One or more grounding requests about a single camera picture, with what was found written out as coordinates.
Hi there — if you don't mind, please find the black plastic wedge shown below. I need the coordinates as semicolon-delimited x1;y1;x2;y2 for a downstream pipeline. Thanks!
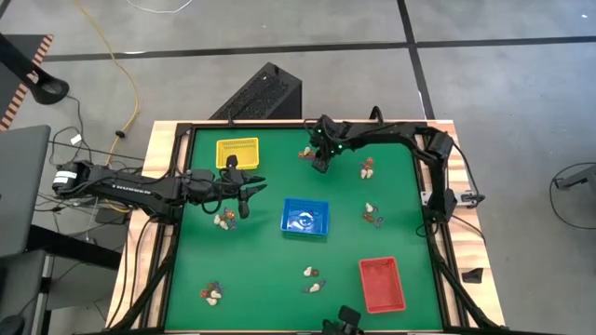
461;267;485;285

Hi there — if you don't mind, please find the black computer tower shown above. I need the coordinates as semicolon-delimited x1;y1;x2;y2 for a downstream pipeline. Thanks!
209;61;304;121

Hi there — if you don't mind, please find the red plastic basket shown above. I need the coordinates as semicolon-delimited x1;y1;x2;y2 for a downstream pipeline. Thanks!
358;256;408;315

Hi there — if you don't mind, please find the grey desk top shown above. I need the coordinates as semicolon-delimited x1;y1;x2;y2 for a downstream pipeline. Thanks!
0;124;52;260

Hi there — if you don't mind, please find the grey stand foot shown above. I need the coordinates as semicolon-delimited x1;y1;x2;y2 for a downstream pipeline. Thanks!
553;165;596;191

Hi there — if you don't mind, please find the white floor cable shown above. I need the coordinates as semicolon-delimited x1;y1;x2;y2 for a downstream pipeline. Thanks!
125;0;195;15

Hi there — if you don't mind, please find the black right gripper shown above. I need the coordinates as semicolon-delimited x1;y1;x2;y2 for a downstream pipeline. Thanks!
305;114;350;174

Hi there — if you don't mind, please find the black desk leg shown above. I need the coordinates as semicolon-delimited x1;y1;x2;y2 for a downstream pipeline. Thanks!
25;224;123;271

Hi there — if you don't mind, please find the yellow plastic basket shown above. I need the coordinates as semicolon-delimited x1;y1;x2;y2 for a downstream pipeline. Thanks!
215;137;261;172

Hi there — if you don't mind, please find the green table mat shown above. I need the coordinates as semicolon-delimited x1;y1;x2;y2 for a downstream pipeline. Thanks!
163;127;444;332

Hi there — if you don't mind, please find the black angular device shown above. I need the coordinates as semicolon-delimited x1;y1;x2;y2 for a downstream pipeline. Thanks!
320;304;363;335

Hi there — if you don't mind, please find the blue plastic basket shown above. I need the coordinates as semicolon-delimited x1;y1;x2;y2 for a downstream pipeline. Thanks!
279;197;332;238

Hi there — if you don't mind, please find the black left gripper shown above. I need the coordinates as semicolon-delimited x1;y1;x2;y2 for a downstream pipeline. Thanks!
218;155;269;221

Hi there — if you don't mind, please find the yellow floor cable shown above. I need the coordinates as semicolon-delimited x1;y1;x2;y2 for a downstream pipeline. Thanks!
74;0;141;167

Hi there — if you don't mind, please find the silver metal bracket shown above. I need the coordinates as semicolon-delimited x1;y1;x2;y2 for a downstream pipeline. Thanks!
420;189;486;207

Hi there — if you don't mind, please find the black stand base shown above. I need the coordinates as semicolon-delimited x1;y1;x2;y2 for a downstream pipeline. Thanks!
0;32;71;106

